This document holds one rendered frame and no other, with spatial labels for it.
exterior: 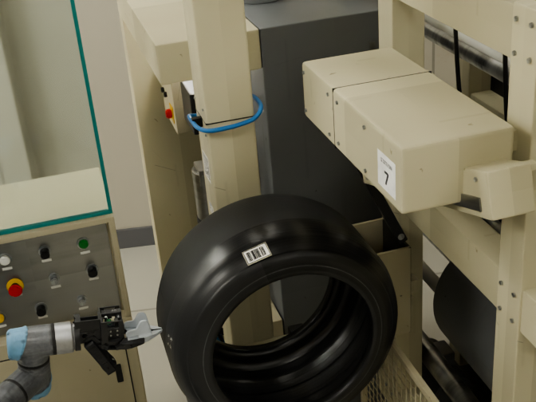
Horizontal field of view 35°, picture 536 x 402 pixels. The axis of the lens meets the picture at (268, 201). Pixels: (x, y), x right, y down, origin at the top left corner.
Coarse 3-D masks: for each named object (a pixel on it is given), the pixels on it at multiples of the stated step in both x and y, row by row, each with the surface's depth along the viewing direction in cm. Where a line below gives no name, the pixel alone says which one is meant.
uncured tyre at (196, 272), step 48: (192, 240) 211; (240, 240) 200; (288, 240) 199; (336, 240) 203; (192, 288) 199; (240, 288) 197; (336, 288) 240; (384, 288) 210; (192, 336) 199; (288, 336) 245; (336, 336) 243; (384, 336) 215; (192, 384) 206; (240, 384) 238; (288, 384) 239; (336, 384) 232
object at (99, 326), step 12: (108, 312) 205; (120, 312) 206; (84, 324) 201; (96, 324) 202; (108, 324) 203; (120, 324) 202; (84, 336) 204; (96, 336) 204; (108, 336) 204; (120, 336) 205; (108, 348) 204
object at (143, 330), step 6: (138, 324) 205; (144, 324) 206; (132, 330) 205; (138, 330) 206; (144, 330) 207; (150, 330) 207; (156, 330) 209; (162, 330) 210; (126, 336) 206; (132, 336) 206; (138, 336) 207; (144, 336) 207; (150, 336) 207; (144, 342) 207
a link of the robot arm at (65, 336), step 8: (56, 328) 200; (64, 328) 201; (72, 328) 202; (56, 336) 199; (64, 336) 200; (72, 336) 200; (56, 344) 206; (64, 344) 200; (72, 344) 200; (64, 352) 201; (72, 352) 202
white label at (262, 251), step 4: (260, 244) 197; (264, 244) 197; (252, 248) 197; (256, 248) 197; (260, 248) 197; (264, 248) 196; (268, 248) 196; (244, 252) 197; (248, 252) 197; (252, 252) 196; (256, 252) 196; (260, 252) 196; (264, 252) 196; (268, 252) 196; (244, 256) 196; (248, 256) 196; (252, 256) 196; (256, 256) 196; (260, 256) 195; (264, 256) 195; (268, 256) 195; (248, 260) 195; (252, 260) 195; (256, 260) 195; (248, 264) 195
